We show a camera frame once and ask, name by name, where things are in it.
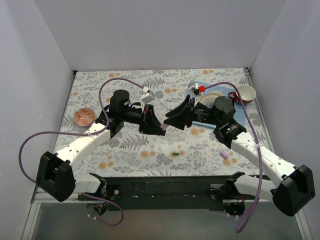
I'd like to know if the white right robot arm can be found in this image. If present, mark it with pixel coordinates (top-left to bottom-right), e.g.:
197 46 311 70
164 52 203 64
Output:
164 96 316 217

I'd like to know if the red patterned small bowl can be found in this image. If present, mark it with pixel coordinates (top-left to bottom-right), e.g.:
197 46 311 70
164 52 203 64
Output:
73 107 96 127

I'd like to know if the pink highlighter pen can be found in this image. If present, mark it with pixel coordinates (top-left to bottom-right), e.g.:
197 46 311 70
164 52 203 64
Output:
161 123 168 130

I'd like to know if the beige blue-ringed plate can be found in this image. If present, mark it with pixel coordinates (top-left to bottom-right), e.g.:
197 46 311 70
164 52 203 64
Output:
198 91 224 108

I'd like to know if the blue checkered cloth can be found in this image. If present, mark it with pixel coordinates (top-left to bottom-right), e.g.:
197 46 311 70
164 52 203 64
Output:
187 80 247 126

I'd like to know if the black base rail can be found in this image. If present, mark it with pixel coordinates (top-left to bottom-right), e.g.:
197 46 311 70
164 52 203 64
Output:
74 176 263 213

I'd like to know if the white green-tipped marker pen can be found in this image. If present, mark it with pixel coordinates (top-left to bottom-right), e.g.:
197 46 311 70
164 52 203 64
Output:
158 99 172 111

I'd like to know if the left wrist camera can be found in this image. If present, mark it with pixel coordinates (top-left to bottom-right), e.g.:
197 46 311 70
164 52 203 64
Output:
139 86 155 109

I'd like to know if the red white mug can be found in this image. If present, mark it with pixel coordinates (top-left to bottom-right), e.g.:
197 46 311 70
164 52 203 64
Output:
228 85 257 106

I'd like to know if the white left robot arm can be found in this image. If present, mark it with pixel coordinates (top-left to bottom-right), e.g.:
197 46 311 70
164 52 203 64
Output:
35 89 166 202

